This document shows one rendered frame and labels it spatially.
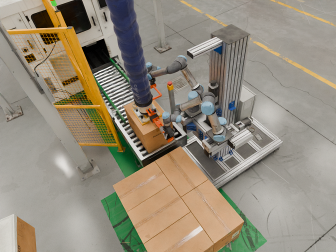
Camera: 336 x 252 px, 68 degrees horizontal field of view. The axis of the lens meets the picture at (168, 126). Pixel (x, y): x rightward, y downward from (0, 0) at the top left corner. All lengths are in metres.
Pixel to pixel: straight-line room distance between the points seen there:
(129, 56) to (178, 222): 1.79
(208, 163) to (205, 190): 0.65
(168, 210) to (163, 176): 0.43
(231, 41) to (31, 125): 4.01
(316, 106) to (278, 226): 2.27
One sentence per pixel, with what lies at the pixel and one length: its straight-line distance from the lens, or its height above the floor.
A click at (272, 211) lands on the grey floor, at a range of 3.60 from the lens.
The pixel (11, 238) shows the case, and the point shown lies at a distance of 2.84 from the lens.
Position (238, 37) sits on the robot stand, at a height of 2.03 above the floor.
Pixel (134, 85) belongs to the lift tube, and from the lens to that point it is 2.79.
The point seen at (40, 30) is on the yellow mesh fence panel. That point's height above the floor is 2.09.
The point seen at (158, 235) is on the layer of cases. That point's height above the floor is 0.54.
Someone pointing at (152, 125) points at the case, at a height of 0.95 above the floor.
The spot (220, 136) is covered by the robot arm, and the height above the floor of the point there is 1.26.
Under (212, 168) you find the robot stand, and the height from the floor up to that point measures 0.21.
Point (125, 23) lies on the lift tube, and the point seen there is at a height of 2.21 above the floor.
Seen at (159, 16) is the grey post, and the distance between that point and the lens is 5.72.
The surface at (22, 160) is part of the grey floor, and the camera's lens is 4.80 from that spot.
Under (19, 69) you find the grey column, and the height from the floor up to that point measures 1.93.
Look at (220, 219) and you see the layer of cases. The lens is 2.87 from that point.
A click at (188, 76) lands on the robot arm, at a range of 2.91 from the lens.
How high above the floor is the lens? 3.23
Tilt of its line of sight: 49 degrees down
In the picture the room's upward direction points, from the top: 9 degrees counter-clockwise
